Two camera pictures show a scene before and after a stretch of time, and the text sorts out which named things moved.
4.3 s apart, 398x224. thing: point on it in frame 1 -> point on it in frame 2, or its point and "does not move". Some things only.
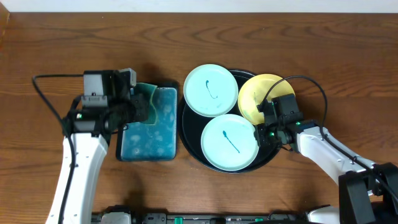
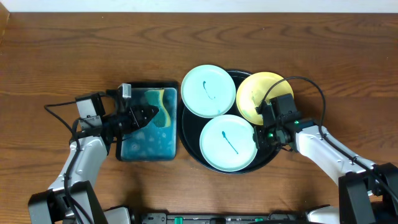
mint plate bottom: (228, 142) does not move
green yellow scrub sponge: (148, 89) -> (155, 98)
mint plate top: (211, 90) does not move
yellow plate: (259, 88) does not move
